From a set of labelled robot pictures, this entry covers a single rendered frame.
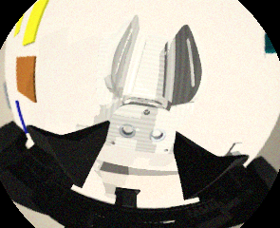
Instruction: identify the cyan rectangular block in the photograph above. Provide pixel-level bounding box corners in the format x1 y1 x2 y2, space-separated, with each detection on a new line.
265 33 276 54

